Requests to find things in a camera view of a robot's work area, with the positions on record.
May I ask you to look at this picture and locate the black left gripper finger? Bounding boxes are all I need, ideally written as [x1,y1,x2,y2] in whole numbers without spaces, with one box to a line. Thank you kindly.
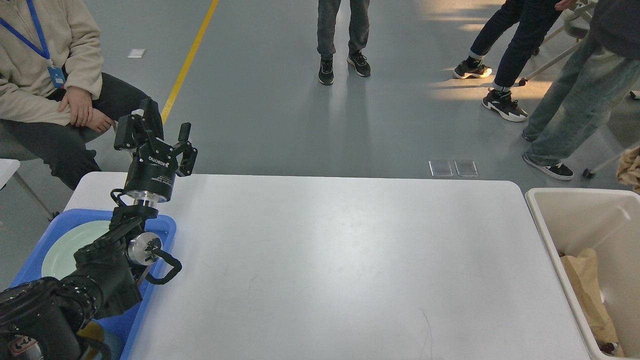
[173,121,198,177]
[114,98,163,151]

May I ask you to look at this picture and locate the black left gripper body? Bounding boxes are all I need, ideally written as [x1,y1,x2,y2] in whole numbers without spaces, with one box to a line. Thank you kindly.
[123,140,178,203]

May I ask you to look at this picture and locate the green plate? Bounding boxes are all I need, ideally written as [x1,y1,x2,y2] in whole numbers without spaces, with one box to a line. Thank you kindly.
[41,220,110,280]

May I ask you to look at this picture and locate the dark teal mug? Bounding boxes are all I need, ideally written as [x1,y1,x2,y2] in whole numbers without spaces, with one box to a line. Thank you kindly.
[77,321,124,360]

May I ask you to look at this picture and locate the brown paper bag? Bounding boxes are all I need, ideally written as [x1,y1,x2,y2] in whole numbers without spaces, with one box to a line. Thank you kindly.
[560,248,625,357]

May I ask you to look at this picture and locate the brown paper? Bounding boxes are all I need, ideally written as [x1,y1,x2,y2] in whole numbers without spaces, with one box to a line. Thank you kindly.
[615,145,640,194]

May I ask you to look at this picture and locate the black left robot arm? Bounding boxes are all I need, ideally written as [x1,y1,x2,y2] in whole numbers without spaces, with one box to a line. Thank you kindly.
[0,99,198,360]

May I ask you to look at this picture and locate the person in beige sweater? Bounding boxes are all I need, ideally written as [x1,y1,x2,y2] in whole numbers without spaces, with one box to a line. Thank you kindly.
[0,0,147,190]

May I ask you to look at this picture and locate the white chair left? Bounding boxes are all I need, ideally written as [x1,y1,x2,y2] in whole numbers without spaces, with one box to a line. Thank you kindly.
[0,120,143,221]

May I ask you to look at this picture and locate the person in black sneakers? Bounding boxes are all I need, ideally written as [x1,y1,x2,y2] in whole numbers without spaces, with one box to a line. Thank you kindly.
[316,0,372,86]

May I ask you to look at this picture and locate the person in dark trousers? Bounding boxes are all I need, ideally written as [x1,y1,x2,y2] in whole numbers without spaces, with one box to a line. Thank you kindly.
[454,0,576,123]

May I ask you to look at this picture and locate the white plastic bin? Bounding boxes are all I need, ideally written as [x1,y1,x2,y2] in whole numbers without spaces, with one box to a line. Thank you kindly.
[525,187,640,360]

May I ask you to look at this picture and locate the white chair leg right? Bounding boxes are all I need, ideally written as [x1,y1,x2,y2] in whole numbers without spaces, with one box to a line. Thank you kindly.
[582,153,621,179]

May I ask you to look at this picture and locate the person in blue jeans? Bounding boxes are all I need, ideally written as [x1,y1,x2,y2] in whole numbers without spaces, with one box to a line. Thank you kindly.
[521,0,640,182]

